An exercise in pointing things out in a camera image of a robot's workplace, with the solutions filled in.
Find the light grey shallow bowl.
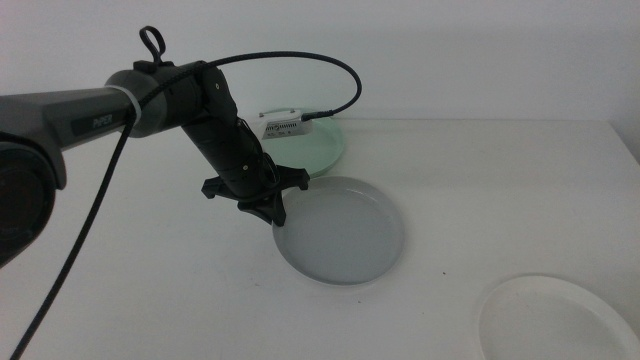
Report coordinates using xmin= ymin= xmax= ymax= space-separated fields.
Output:
xmin=271 ymin=174 xmax=407 ymax=287

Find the pale green shallow bowl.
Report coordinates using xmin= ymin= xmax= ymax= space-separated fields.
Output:
xmin=258 ymin=107 xmax=347 ymax=179

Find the white shallow bowl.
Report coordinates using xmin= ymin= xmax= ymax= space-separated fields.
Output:
xmin=477 ymin=273 xmax=640 ymax=360

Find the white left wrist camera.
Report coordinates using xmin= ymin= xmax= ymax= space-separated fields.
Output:
xmin=247 ymin=108 xmax=315 ymax=141

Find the white cable tie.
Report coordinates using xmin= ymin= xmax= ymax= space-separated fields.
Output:
xmin=105 ymin=84 xmax=144 ymax=125

